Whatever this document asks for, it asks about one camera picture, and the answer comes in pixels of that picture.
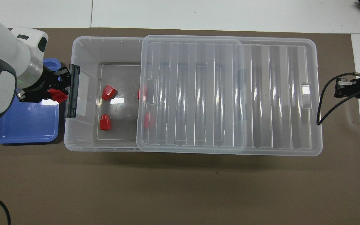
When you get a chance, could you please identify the clear plastic storage box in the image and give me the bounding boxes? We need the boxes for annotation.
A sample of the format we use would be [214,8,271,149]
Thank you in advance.
[64,36,246,153]

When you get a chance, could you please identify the black box latch handle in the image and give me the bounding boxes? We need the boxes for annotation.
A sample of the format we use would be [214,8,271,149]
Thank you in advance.
[64,64,81,119]

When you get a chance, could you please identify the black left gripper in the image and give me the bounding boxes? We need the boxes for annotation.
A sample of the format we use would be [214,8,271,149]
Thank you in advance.
[17,64,72,103]

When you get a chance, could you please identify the blue plastic tray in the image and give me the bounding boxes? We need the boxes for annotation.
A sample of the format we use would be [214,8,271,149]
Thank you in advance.
[0,58,62,145]

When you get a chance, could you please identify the brown table mat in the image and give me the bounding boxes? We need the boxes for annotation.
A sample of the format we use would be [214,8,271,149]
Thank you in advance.
[0,27,360,225]

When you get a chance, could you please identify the clear ribbed plastic lid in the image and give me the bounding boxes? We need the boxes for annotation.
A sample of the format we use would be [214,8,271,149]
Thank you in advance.
[136,34,323,157]

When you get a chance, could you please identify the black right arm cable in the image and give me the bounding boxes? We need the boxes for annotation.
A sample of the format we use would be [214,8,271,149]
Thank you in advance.
[316,72,360,126]

